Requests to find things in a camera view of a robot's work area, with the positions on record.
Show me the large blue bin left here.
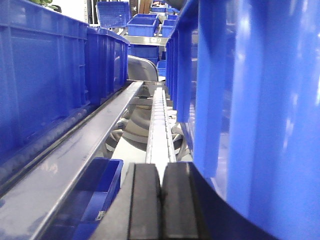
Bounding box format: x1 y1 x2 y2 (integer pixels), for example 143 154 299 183
0 0 88 172

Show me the tilted blue bin background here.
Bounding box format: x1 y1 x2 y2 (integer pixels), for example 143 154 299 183
96 1 131 28

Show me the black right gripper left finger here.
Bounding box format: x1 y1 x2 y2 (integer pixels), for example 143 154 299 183
90 163 162 240

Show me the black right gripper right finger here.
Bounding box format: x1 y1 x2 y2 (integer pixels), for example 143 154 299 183
161 161 276 240

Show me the far steel shelf beam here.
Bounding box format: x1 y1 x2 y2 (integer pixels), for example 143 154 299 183
122 35 169 47

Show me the white roller track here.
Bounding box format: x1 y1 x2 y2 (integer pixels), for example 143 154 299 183
145 86 177 167

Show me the blue bin on far shelf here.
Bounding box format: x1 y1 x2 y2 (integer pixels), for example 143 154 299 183
127 14 159 37

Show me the blue bins row right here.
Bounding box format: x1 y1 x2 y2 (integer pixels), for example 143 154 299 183
165 22 186 111

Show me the steel shelf rail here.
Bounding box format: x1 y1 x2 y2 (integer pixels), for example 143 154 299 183
0 80 143 240

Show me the small blue bin below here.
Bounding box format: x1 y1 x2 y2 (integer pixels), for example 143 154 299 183
41 157 123 240

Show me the grey chair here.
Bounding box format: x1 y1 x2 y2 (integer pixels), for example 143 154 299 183
127 55 159 82

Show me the blue plastic bin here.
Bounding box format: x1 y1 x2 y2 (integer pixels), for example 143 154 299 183
179 0 320 240

